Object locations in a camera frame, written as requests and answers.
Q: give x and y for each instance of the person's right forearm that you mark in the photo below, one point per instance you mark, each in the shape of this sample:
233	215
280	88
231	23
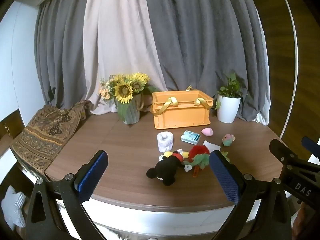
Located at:
305	217

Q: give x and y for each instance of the white rolled towel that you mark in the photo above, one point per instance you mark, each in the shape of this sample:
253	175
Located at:
165	142

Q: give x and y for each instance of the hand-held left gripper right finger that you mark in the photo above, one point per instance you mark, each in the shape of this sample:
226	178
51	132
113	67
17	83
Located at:
225	177

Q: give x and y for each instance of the sunflower bouquet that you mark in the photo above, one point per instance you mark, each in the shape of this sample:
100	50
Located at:
123	90

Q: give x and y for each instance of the white cabinet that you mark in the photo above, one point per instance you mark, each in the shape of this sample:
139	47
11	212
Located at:
17	67

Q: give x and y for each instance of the black mouse plush toy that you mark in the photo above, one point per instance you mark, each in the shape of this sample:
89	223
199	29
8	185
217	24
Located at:
167	168

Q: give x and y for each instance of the beige curtain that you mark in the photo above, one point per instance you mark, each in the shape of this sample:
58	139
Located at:
120	35

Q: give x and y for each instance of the small green soft toy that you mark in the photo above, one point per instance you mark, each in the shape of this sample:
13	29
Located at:
225	156

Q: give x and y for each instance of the white ribbed plant pot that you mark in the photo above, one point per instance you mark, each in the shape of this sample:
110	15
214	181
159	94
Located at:
228	108

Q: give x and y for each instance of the pastel patchwork cloth pouch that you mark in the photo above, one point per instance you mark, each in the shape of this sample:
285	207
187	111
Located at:
228	140

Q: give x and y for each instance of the pink egg-shaped sponge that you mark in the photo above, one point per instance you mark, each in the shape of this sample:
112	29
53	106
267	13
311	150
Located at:
207	132

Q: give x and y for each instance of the grey ribbed vase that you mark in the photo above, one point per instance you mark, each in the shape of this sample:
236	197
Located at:
131	113

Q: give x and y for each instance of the light blue tissue pack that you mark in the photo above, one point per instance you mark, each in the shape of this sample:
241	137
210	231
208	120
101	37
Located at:
190	137

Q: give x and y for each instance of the grey curtain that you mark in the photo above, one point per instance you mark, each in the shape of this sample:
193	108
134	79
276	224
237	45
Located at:
205	35
60	55

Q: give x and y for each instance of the white star-shaped pillow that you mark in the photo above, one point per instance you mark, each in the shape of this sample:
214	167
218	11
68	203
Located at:
12	205

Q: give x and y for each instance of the brown patterned cloth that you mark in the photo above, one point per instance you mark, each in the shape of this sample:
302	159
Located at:
42	132

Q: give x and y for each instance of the red and green plush toy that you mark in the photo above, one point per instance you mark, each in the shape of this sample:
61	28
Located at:
200	156

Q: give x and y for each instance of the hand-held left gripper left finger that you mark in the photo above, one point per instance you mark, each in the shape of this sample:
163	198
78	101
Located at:
92	175

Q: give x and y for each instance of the green potted plant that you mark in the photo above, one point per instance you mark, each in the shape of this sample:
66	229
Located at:
231	87

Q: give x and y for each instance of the white hoop pipe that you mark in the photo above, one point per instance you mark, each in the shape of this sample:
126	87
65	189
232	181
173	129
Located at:
293	42

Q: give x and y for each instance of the white folded cloth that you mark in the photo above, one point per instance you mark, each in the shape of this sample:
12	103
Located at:
210	146

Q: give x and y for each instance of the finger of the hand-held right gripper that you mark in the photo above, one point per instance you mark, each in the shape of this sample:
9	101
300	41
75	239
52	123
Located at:
311	146
285	152

